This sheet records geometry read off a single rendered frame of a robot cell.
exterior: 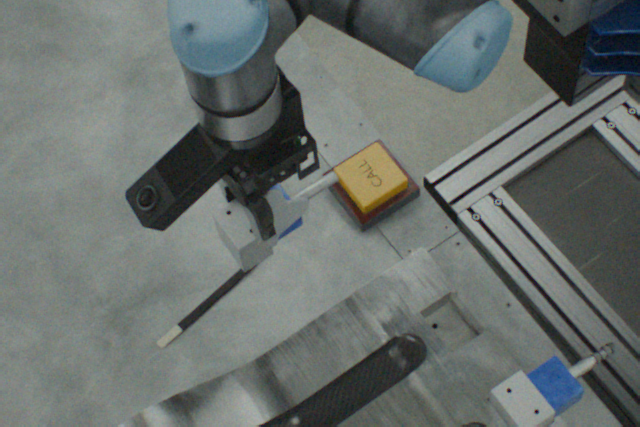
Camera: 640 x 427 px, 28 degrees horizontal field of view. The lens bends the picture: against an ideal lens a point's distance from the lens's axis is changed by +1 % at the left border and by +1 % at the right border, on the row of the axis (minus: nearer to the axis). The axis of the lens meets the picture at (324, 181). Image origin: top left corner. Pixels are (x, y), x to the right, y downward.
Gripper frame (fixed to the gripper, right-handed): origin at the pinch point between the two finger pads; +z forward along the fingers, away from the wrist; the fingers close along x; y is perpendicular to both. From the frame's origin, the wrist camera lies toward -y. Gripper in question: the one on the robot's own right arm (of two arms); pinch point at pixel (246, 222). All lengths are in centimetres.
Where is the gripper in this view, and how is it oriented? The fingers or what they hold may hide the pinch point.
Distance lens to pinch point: 124.4
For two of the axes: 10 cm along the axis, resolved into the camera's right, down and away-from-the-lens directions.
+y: 8.3, -5.2, 2.1
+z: 0.7, 4.7, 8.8
